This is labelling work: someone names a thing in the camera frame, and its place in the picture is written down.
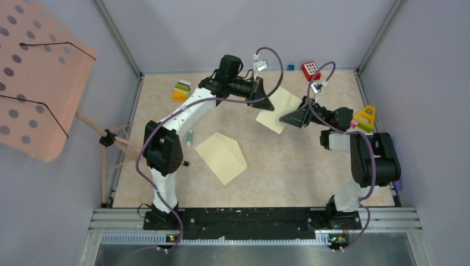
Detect purple cable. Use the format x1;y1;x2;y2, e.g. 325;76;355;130
306;60;377;252
135;47;285;254

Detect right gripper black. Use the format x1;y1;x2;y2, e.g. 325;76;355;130
279;96;333;129

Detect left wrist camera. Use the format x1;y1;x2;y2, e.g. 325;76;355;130
252;53;268;78

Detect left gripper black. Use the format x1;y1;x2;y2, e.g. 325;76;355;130
228;75;274;110

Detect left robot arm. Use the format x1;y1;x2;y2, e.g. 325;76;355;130
139;54;275;229

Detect pink small block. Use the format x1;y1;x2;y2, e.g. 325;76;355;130
350;120;359;129

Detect letter sheet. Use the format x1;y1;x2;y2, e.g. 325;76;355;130
256;87;302;134

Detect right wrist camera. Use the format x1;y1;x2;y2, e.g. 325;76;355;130
310;80;328;102

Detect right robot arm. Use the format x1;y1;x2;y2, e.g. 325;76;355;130
279;96;401;228

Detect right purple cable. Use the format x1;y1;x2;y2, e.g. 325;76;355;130
306;60;377;252

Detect stacked colourful toy blocks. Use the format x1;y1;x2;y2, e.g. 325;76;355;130
172;79;191;102

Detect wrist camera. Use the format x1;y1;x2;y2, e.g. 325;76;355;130
252;53;268;78
310;80;328;102

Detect red toy block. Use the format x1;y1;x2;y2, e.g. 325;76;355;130
301;62;321;81

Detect pink perforated music stand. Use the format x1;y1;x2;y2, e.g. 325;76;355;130
0;0;190;206

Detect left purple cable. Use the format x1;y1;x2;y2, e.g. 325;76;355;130
135;47;285;254

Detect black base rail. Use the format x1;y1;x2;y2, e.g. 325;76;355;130
88;205;423;250

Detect yellow envelope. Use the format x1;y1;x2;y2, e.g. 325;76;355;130
195;132;248;185

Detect glue stick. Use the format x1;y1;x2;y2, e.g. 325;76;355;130
186;130;193;147

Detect yellow green toy block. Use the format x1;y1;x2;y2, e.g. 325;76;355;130
351;105;376;133

